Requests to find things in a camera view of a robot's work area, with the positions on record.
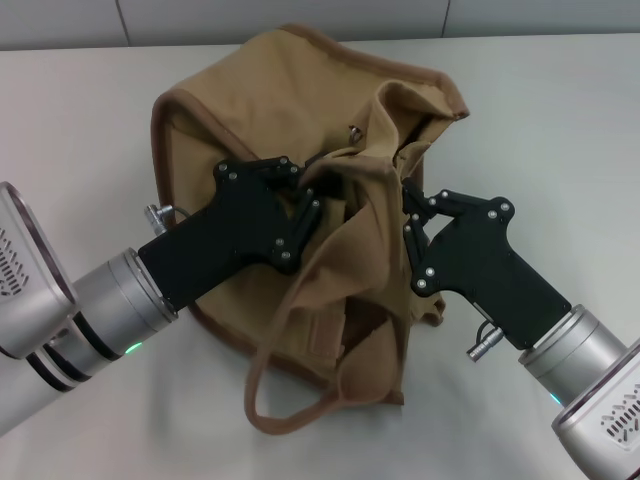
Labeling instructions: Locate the khaki canvas food bag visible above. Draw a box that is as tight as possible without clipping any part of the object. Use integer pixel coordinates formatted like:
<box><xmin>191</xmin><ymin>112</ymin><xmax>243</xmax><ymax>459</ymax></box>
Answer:
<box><xmin>151</xmin><ymin>22</ymin><xmax>471</xmax><ymax>433</ymax></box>

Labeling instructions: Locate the left gripper metal cable plug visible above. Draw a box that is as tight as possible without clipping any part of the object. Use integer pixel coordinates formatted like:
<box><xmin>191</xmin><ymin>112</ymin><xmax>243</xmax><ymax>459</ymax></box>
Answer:
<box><xmin>143</xmin><ymin>201</ymin><xmax>189</xmax><ymax>234</ymax></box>

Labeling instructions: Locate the gripper metal cable plug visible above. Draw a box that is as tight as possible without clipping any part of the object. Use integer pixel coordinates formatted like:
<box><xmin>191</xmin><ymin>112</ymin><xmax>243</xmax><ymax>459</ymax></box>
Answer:
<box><xmin>143</xmin><ymin>201</ymin><xmax>189</xmax><ymax>234</ymax></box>
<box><xmin>465</xmin><ymin>319</ymin><xmax>507</xmax><ymax>361</ymax></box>

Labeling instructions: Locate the right gripper metal cable plug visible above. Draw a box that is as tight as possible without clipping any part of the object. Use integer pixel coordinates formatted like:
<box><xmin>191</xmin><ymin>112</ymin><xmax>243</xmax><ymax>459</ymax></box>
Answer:
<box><xmin>465</xmin><ymin>319</ymin><xmax>507</xmax><ymax>361</ymax></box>

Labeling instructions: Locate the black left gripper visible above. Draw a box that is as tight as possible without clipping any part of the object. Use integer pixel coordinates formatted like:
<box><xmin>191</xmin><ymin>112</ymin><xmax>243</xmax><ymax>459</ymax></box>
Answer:
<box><xmin>136</xmin><ymin>155</ymin><xmax>323</xmax><ymax>315</ymax></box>

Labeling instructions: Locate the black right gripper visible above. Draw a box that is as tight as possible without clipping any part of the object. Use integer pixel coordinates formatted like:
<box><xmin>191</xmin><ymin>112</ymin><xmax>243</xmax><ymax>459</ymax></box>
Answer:
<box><xmin>401</xmin><ymin>176</ymin><xmax>574</xmax><ymax>352</ymax></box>

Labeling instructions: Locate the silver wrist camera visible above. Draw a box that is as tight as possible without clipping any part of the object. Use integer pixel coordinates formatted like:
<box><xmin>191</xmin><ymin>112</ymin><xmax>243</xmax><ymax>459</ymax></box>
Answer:
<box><xmin>549</xmin><ymin>337</ymin><xmax>640</xmax><ymax>454</ymax></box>
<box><xmin>0</xmin><ymin>180</ymin><xmax>81</xmax><ymax>360</ymax></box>

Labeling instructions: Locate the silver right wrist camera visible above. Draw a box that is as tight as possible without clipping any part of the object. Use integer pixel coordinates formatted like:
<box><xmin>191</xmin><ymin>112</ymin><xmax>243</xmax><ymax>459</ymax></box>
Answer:
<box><xmin>549</xmin><ymin>337</ymin><xmax>640</xmax><ymax>454</ymax></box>

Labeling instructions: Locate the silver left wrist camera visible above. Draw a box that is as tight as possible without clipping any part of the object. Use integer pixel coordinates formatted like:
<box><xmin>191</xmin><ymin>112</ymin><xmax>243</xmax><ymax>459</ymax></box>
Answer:
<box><xmin>0</xmin><ymin>180</ymin><xmax>81</xmax><ymax>360</ymax></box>

